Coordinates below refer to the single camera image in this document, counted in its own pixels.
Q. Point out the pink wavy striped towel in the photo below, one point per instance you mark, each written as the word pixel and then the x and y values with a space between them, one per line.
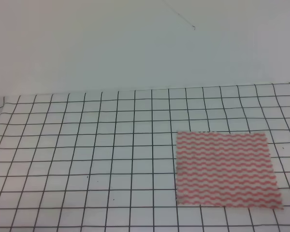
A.
pixel 228 170

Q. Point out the white black-grid tablecloth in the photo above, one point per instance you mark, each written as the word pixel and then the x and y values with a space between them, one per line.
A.
pixel 105 161

